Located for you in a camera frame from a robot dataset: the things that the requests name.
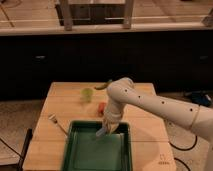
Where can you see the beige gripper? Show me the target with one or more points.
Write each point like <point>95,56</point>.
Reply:
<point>110,125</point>

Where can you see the blue-grey sponge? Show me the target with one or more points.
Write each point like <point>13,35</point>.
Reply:
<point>102,131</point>

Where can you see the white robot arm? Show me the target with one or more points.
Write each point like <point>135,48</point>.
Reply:
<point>197,119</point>

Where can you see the green plastic tray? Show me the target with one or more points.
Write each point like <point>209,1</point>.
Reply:
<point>84,151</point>

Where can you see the orange tomato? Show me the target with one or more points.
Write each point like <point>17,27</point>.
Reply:
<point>101,108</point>

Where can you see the green chili pepper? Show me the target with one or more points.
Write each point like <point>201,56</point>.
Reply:
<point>103,86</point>

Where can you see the green plastic cup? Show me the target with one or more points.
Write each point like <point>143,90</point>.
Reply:
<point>86,95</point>

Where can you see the black bar at table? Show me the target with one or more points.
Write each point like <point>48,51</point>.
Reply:
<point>27,140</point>

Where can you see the dark blue object on floor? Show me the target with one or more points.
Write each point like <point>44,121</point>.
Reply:
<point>199,98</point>

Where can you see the wooden stool frame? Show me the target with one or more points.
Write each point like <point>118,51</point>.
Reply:
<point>94,12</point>

